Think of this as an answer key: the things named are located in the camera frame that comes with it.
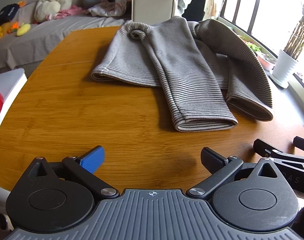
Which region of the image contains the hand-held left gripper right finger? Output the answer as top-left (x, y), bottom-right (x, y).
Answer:
top-left (188, 147), bottom-right (281, 201)

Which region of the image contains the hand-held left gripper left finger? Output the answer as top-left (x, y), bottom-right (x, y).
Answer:
top-left (28, 145), bottom-right (120, 200)

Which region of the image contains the grey striped sweater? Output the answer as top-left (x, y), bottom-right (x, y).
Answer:
top-left (91, 16), bottom-right (274, 132)

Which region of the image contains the white plant pot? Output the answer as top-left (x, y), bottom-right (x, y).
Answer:
top-left (269, 49), bottom-right (299, 89)

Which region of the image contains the pink flowerpot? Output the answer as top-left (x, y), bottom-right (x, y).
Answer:
top-left (256, 51), bottom-right (277, 71)

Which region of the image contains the green seedling tray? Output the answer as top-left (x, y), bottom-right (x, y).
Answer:
top-left (242, 40), bottom-right (262, 53)

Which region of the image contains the tall bamboo plant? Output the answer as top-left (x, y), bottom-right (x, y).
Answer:
top-left (283, 1), bottom-right (304, 60)

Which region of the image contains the white cabinet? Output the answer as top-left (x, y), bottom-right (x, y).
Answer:
top-left (0, 68), bottom-right (27, 145)

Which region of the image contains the grey sofa cover sheet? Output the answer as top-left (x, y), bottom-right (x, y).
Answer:
top-left (0, 1), bottom-right (129, 72)

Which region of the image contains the small yellow plush toy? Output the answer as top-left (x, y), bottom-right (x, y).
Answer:
top-left (16, 23), bottom-right (31, 37)

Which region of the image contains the cream hanging cloth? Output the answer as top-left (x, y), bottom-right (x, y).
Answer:
top-left (204, 0), bottom-right (217, 21)

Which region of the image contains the pink cloth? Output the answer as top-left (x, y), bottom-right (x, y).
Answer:
top-left (45, 4), bottom-right (83, 20)

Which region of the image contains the white floral cloth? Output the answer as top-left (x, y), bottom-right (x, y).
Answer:
top-left (88, 0), bottom-right (132, 18)

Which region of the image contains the orange plush toy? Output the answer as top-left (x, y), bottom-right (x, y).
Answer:
top-left (7, 21), bottom-right (20, 33)

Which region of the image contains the beige sofa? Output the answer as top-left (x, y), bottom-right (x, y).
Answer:
top-left (0, 0), bottom-right (177, 73)

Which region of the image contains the black cap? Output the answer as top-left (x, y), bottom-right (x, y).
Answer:
top-left (0, 3), bottom-right (20, 25)

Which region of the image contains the black window frame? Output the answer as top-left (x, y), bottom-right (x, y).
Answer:
top-left (217, 0), bottom-right (304, 58)

